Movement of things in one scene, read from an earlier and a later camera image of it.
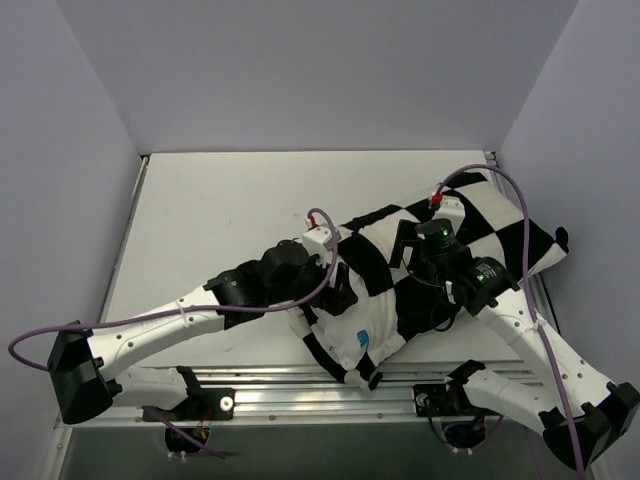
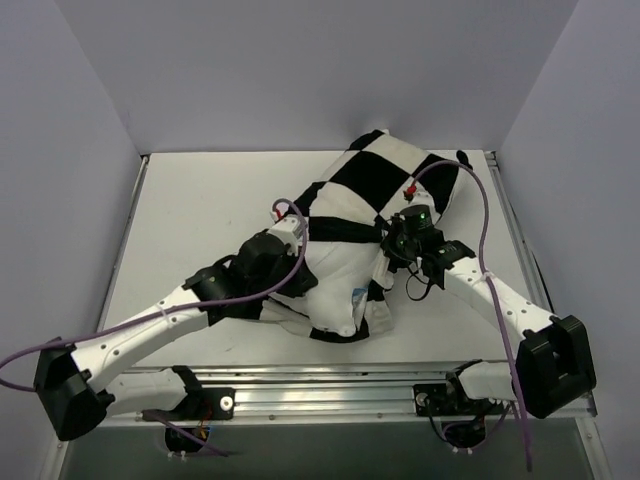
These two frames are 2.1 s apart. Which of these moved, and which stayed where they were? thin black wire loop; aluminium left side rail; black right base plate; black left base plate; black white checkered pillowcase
Moved: thin black wire loop; black white checkered pillowcase
Stayed: black right base plate; aluminium left side rail; black left base plate
